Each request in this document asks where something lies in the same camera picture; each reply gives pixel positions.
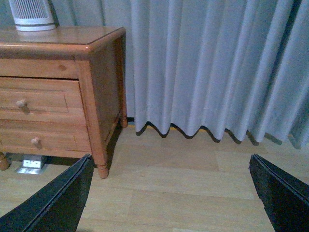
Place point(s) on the wooden nightstand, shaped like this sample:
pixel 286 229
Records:
pixel 93 56

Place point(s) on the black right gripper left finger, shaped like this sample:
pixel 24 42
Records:
pixel 58 206

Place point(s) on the grey curtain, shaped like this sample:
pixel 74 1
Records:
pixel 237 65

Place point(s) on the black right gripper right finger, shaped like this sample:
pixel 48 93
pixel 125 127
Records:
pixel 285 198

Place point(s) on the wooden drawer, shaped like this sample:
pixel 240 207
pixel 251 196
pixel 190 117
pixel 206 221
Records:
pixel 41 100
pixel 40 135

